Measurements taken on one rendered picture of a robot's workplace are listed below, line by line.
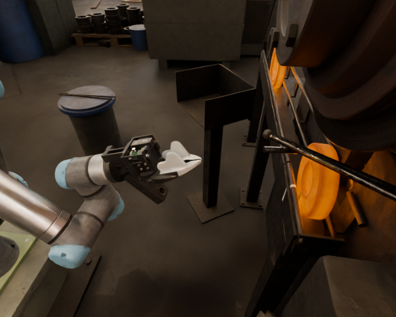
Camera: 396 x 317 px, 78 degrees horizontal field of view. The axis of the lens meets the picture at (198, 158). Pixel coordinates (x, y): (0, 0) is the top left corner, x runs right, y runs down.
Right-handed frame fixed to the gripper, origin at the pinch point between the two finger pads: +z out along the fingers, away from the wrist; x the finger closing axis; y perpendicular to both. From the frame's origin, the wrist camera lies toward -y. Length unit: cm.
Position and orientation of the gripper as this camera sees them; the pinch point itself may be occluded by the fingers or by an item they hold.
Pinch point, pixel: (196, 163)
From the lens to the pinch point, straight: 52.3
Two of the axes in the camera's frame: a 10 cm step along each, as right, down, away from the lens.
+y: -3.0, -7.4, -6.0
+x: 1.6, -6.6, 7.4
